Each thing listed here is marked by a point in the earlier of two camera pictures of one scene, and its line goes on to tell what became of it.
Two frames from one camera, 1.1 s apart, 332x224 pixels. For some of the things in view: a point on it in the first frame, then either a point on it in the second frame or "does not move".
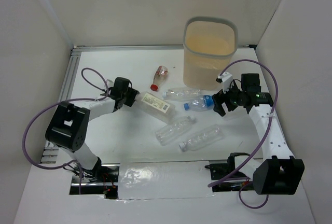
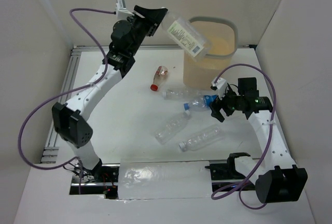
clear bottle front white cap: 202,139 does not move
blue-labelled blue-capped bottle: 205,103 does not move
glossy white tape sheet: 164,180 does not move
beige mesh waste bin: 209,44 does not move
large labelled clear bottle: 164,110 -> 185,36
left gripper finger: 132,94 -> 153,16
